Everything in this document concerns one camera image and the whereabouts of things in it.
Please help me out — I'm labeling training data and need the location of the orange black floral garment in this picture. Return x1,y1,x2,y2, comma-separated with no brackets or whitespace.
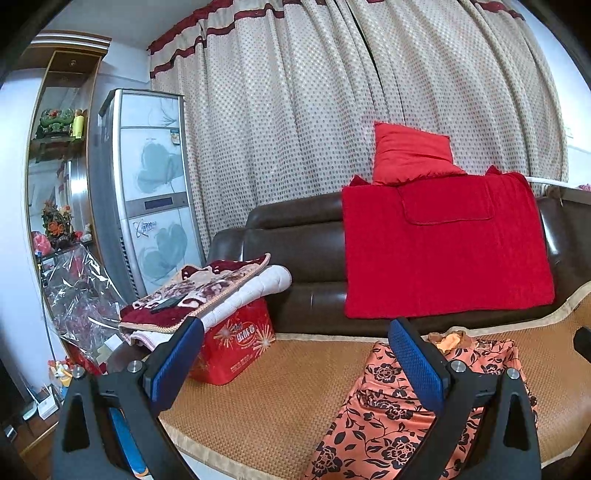
303,330,522,479

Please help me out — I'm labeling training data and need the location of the clear plastic wrapped bundle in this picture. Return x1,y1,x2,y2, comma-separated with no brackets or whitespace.
40,244,125,368

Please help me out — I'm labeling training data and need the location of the maroon floral folded blanket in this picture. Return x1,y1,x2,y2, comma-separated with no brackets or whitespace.
118,253,271,334

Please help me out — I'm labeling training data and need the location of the red gift box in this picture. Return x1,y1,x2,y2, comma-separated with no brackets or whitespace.
188,298,276,386

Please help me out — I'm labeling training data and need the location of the woven bamboo seat mat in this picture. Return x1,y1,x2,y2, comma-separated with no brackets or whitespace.
160,295,590,479

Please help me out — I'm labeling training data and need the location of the red blanket on sofa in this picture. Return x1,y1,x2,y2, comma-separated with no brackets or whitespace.
342,168,555,319

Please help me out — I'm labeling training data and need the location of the artificial flower arrangement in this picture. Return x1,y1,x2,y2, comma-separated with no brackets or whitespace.
41,201,77,250

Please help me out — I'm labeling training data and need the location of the white quilted folded blanket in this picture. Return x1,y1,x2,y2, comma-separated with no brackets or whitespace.
122,265,291,351

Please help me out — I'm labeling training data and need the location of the white floral standing air conditioner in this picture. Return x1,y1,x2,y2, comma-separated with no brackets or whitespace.
89,88,204,302

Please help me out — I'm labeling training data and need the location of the dark brown leather sofa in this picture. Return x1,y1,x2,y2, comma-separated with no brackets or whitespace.
208,186,590,337

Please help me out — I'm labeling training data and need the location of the red satin pillow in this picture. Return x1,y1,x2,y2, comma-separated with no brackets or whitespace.
373,122,466,186

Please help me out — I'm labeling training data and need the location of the yellow bottle on shelf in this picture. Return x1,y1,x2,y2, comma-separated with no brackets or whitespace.
71,109,85,139

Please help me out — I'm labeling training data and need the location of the green jade ornament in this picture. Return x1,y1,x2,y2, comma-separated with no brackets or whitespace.
35,108,75,139

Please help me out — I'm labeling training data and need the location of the wooden display cabinet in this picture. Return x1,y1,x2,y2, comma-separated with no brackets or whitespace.
19,30,111,250

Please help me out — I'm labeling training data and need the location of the beige dotted curtain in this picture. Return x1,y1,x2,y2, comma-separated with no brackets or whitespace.
148,1,568,245

